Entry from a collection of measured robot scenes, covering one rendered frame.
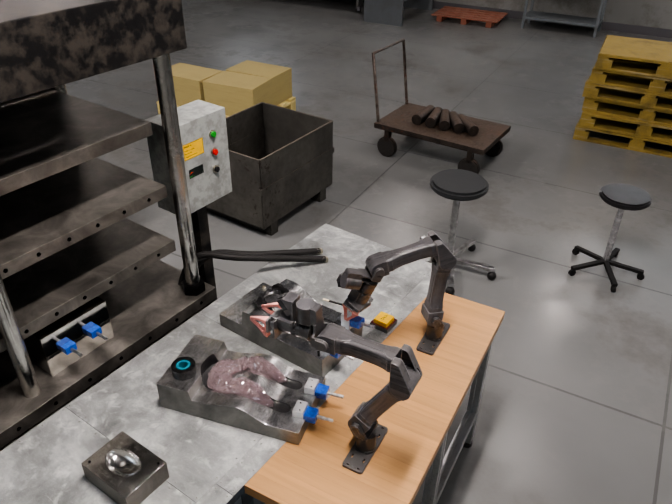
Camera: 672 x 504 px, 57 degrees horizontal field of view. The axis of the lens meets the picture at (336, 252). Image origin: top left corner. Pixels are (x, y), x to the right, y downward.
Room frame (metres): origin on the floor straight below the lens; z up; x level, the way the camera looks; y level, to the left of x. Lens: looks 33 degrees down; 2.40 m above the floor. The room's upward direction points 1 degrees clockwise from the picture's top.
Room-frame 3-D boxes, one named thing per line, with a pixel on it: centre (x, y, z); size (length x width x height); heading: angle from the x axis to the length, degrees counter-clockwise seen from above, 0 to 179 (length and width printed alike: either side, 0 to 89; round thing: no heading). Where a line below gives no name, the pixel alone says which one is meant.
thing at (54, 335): (1.85, 1.14, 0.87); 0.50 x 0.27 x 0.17; 55
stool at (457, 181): (3.44, -0.79, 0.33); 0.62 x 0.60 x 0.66; 156
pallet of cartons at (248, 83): (6.28, 1.17, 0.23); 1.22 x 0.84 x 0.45; 62
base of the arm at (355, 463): (1.30, -0.10, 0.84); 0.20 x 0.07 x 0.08; 152
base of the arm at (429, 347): (1.83, -0.39, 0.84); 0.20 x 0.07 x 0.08; 152
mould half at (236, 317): (1.85, 0.17, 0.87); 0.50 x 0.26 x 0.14; 55
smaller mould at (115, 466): (1.17, 0.62, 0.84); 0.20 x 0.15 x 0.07; 55
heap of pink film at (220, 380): (1.51, 0.30, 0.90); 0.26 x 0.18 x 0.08; 72
